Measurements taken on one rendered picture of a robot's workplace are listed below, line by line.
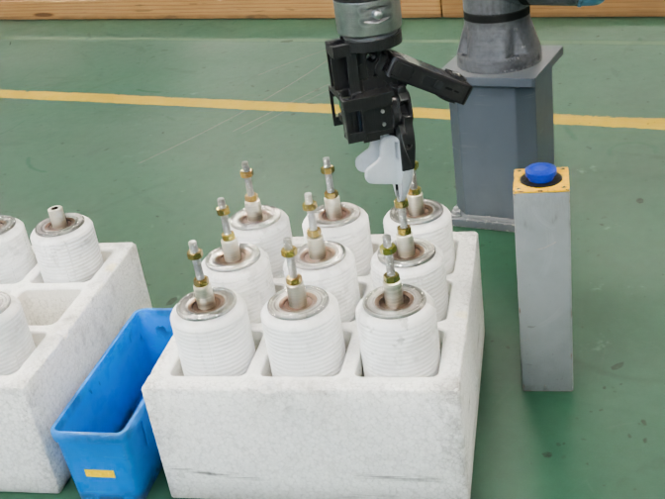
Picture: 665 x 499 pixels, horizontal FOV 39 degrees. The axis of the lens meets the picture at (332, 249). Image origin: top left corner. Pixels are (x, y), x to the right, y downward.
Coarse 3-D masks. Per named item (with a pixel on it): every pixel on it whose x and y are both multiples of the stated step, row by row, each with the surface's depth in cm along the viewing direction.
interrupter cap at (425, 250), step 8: (416, 240) 124; (424, 240) 123; (416, 248) 123; (424, 248) 122; (432, 248) 121; (384, 256) 121; (416, 256) 120; (424, 256) 120; (432, 256) 120; (384, 264) 120; (400, 264) 118; (408, 264) 118; (416, 264) 118
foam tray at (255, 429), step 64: (448, 320) 119; (192, 384) 115; (256, 384) 113; (320, 384) 111; (384, 384) 109; (448, 384) 108; (192, 448) 119; (256, 448) 116; (320, 448) 115; (384, 448) 113; (448, 448) 111
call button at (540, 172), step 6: (540, 162) 122; (546, 162) 122; (528, 168) 121; (534, 168) 120; (540, 168) 120; (546, 168) 120; (552, 168) 120; (528, 174) 120; (534, 174) 119; (540, 174) 119; (546, 174) 119; (552, 174) 119; (534, 180) 120; (540, 180) 120; (546, 180) 120
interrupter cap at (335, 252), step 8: (304, 248) 126; (328, 248) 125; (336, 248) 125; (344, 248) 124; (296, 256) 124; (304, 256) 124; (328, 256) 124; (336, 256) 123; (344, 256) 123; (296, 264) 122; (304, 264) 122; (312, 264) 122; (320, 264) 122; (328, 264) 121
